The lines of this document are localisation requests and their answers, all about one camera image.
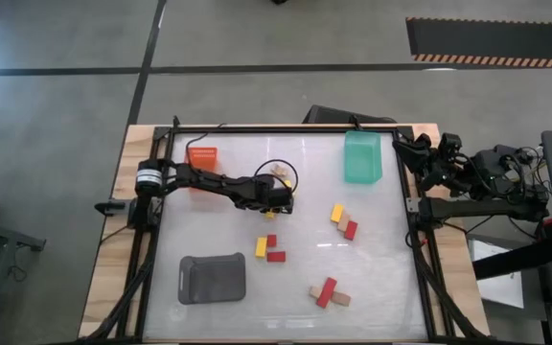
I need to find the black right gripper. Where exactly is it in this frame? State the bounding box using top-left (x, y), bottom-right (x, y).
top-left (392, 132), bottom-right (467, 193)

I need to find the teal plastic bin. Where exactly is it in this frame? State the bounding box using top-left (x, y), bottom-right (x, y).
top-left (343, 130), bottom-right (383, 185)

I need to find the orange plastic bin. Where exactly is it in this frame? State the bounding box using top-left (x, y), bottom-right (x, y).
top-left (185, 146), bottom-right (219, 193)

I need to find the black electronics box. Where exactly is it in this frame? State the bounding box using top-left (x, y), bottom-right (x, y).
top-left (302, 103), bottom-right (398, 126)

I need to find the dark grey plastic bin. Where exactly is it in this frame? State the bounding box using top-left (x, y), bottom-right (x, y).
top-left (177, 252), bottom-right (247, 306)

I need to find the long red block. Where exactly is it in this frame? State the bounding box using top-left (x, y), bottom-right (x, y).
top-left (315, 276), bottom-right (338, 310)

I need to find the black stand beam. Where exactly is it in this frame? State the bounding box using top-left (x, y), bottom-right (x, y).
top-left (471, 238), bottom-right (552, 282)

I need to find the white paper sheet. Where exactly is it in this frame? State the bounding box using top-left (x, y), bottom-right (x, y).
top-left (467, 238), bottom-right (525, 311)

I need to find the black hazard-striped floor mat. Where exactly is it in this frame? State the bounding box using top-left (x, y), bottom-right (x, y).
top-left (404, 16), bottom-right (552, 69)

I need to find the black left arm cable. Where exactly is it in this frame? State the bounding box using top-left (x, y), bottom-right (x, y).
top-left (254, 158), bottom-right (300, 194)

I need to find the black cable bundle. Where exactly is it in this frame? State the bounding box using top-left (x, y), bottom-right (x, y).
top-left (491, 143), bottom-right (552, 202)

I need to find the black side bracket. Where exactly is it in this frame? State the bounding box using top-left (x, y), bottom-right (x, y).
top-left (94, 199), bottom-right (136, 218)

